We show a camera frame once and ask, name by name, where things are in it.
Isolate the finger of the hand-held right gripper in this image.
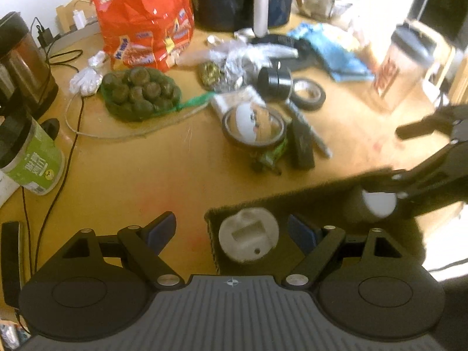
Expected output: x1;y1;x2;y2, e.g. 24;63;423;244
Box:
360;141;468;220
396;104;468;143

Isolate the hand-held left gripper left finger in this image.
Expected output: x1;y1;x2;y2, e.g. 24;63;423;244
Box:
60;211;183;289

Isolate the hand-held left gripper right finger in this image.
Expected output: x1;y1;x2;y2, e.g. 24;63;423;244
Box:
281;214;405;289

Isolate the brown cardboard box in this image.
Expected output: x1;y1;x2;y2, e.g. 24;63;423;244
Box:
205;166;428;275

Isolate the small green packet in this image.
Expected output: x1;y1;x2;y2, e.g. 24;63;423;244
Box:
250;141;288;176

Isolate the black rectangular case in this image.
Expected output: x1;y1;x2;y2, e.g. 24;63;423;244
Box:
287;119;316;170

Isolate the silver pen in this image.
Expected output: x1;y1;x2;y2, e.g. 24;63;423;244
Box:
287;100;333;159

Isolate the thin black tape roll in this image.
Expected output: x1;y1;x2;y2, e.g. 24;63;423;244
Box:
290;78;327;111

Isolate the brown bear pouch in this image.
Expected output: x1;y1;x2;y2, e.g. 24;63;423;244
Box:
234;104;282;143

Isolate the cotton swab pack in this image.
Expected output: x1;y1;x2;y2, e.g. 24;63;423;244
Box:
210;86;267;118

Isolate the thick black tape roll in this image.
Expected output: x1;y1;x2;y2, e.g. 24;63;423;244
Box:
257;66;293;102

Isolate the clear shaker bottle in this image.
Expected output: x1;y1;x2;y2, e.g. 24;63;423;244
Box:
371;22;437;112

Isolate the wooden chair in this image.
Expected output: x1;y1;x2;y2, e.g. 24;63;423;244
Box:
424;37;457;92

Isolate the beige round device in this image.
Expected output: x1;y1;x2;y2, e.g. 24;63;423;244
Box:
218;208;280;263

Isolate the blue packet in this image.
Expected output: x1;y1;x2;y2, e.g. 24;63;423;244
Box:
287;22;375;81

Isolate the black monitor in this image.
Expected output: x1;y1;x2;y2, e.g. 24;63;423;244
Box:
409;0;468;44

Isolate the green net bag of chestnuts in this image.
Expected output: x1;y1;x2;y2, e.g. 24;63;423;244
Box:
100;68;216;121

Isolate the green label jar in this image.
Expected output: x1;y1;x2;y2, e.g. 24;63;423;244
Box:
0;115;66;195

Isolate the black round stand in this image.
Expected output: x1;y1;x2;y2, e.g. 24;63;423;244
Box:
39;118;61;141

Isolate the black phone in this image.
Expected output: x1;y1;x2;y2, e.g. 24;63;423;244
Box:
0;221;24;309

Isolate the gold foil wrapper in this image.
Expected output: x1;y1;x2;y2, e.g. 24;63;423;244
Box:
199;62;224;90

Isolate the white box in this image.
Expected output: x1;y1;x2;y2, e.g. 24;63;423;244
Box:
0;173;23;207

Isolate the black round base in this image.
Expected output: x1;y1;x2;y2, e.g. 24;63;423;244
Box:
252;34;315;68

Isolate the grey power strip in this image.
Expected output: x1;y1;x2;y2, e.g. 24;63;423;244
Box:
47;24;101;50

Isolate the orange snack bag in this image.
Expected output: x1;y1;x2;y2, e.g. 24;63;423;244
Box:
91;0;195;73

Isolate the black electric kettle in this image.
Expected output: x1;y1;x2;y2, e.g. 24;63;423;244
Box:
0;12;59;116

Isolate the black charger adapter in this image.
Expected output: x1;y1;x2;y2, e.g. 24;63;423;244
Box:
31;16;55;48

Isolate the black air fryer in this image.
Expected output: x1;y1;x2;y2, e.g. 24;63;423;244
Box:
194;0;296;37

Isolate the brown cardboard piece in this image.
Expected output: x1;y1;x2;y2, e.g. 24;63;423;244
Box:
56;0;99;32

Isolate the white cord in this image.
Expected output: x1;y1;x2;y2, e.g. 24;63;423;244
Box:
65;91;213;140

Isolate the black cable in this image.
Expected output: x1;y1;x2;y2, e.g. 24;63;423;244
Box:
20;49;86;278

